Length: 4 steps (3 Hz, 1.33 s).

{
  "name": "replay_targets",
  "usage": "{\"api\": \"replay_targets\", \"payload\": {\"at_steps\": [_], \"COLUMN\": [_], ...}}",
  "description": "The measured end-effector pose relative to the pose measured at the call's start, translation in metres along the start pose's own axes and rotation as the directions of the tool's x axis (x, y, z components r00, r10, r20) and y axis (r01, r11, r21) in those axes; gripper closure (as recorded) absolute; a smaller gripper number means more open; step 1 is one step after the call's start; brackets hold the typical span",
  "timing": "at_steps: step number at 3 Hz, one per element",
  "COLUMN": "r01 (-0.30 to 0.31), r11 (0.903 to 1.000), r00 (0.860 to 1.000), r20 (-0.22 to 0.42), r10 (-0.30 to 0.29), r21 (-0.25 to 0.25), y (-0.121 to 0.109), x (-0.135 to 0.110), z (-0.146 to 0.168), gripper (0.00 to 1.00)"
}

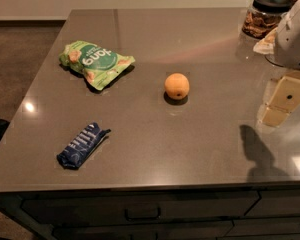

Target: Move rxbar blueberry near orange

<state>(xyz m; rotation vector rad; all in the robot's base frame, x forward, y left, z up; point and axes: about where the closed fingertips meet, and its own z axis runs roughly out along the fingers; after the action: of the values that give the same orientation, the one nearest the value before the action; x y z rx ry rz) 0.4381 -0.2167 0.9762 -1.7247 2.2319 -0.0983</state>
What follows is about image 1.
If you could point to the green snack bag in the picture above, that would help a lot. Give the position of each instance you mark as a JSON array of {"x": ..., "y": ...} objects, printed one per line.
[{"x": 99, "y": 66}]

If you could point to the blue rxbar blueberry wrapper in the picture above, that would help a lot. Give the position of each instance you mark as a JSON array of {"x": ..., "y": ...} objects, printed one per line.
[{"x": 82, "y": 146}]

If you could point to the dark cabinet drawer with handle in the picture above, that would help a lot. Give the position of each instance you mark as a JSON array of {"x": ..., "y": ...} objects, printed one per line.
[{"x": 124, "y": 209}]

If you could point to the glass jar with black lid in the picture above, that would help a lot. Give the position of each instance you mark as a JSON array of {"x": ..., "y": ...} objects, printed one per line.
[{"x": 263, "y": 16}]

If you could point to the orange fruit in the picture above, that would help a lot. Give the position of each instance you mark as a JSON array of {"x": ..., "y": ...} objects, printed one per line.
[{"x": 177, "y": 86}]

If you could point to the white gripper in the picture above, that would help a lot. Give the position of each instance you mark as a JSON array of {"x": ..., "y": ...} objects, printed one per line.
[{"x": 294, "y": 43}]

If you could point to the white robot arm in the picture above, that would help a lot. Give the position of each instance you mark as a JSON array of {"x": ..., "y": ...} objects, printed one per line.
[{"x": 266, "y": 47}]

